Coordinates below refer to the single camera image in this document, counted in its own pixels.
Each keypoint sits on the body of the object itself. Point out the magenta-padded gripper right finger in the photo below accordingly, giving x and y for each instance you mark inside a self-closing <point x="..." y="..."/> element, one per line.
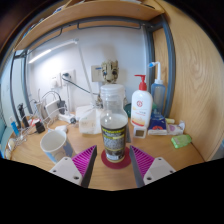
<point x="157" y="168"/>

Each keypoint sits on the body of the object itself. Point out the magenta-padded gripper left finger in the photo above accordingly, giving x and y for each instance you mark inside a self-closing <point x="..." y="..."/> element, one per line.
<point x="68" y="168"/>

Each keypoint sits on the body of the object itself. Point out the clear bottle with dark label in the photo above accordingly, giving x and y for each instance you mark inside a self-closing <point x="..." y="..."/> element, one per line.
<point x="114" y="140"/>

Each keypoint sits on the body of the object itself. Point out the white mug with blue patches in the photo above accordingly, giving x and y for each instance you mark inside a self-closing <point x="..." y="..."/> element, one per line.
<point x="53" y="143"/>

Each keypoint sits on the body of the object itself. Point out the small white digital clock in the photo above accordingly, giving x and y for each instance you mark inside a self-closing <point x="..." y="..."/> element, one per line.
<point x="140" y="132"/>

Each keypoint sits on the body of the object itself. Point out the white earbud case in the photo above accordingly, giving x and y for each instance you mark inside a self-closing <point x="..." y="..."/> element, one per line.
<point x="61" y="128"/>

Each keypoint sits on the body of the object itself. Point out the flat round red coaster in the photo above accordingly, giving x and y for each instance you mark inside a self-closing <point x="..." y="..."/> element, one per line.
<point x="116" y="165"/>

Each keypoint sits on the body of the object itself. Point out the white tube with print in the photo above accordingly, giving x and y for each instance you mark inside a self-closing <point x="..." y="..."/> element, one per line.
<point x="175" y="128"/>

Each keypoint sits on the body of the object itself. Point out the blue packet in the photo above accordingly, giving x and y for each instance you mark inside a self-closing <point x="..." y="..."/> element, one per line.
<point x="156" y="124"/>

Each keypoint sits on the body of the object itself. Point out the white power strip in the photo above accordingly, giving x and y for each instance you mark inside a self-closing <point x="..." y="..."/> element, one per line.
<point x="66" y="118"/>

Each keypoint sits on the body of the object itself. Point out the small black charger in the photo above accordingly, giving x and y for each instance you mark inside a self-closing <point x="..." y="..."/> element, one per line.
<point x="40" y="127"/>

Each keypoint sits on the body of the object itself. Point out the white box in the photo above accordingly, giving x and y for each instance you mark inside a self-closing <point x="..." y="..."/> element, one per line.
<point x="88" y="120"/>

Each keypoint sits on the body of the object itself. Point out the white power adapter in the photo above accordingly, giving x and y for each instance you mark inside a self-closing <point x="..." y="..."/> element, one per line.
<point x="51" y="109"/>

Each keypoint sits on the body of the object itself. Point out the white lotion bottle, red pump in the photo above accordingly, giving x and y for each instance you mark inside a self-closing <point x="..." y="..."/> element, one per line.
<point x="141" y="106"/>

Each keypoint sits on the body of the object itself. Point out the black electric shaver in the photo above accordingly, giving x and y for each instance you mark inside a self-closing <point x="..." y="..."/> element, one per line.
<point x="23" y="115"/>

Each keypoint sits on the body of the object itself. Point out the white desk lamp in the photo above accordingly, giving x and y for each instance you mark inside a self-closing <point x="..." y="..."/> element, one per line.
<point x="83" y="66"/>

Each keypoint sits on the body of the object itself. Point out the wooden robot figure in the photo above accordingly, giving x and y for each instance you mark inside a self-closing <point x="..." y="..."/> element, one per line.
<point x="110" y="71"/>

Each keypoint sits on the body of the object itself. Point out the wooden shelf unit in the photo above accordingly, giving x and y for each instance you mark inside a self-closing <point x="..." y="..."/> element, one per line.
<point x="100" y="13"/>

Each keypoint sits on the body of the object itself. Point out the grey metal frame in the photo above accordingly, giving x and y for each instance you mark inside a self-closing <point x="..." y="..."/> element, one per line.
<point x="170" y="66"/>

